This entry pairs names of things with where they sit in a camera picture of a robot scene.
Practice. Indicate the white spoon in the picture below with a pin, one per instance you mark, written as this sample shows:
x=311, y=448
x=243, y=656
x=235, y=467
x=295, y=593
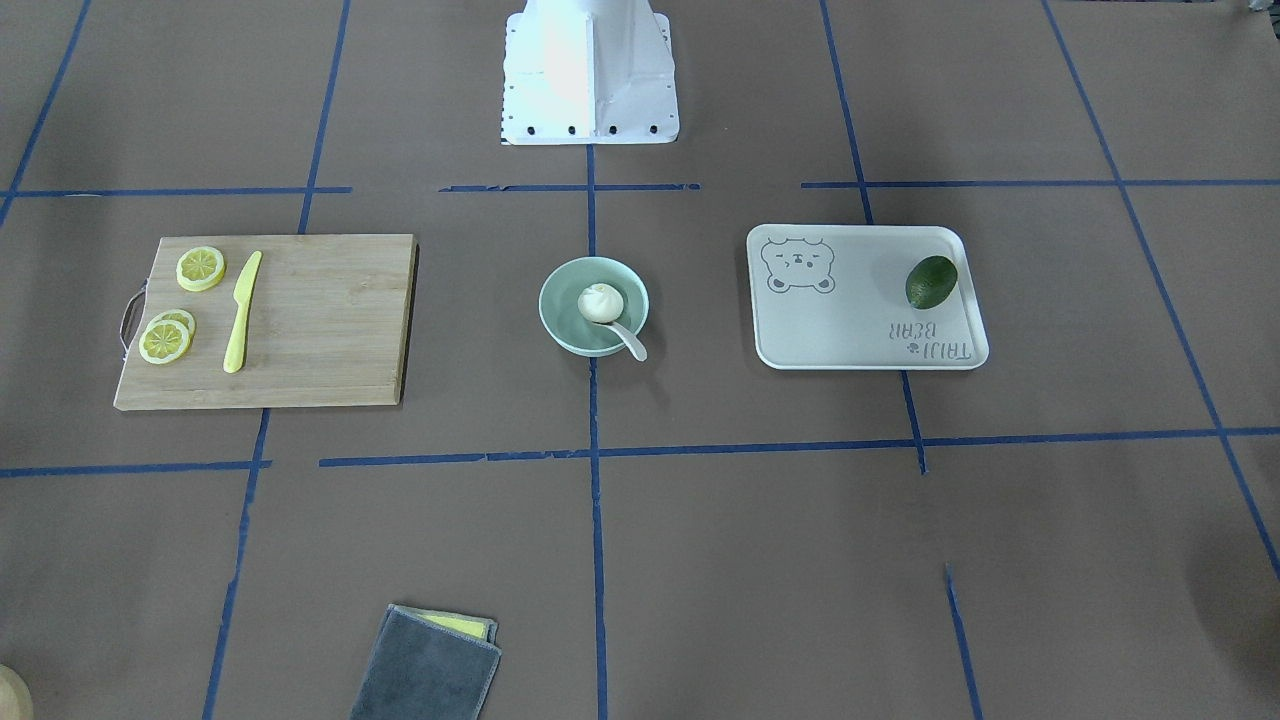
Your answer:
x=628, y=339

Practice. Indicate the white bun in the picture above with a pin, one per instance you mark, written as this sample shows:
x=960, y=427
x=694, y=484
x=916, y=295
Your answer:
x=601, y=303

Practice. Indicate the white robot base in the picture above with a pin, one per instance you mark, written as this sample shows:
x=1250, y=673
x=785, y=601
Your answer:
x=588, y=73

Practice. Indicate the mint green bowl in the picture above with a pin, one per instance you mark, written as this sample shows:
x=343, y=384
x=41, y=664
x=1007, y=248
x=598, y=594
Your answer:
x=558, y=308

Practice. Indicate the white bear tray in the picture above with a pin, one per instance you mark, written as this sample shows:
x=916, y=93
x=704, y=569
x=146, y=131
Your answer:
x=833, y=297

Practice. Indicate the green avocado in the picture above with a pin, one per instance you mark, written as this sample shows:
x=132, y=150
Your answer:
x=930, y=282

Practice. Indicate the bamboo cutting board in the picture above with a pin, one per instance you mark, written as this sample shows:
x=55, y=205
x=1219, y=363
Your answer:
x=328, y=325

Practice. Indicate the grey folded cloth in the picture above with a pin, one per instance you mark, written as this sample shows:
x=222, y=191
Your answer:
x=428, y=664

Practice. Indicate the yellow plastic knife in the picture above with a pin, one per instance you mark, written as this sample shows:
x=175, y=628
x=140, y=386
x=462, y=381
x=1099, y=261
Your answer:
x=233, y=359

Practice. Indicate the lemon slice under upper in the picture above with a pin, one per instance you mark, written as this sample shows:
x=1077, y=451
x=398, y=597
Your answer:
x=179, y=316

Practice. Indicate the lemon slice near handle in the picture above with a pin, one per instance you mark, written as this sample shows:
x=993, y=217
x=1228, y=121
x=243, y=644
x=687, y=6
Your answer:
x=164, y=342

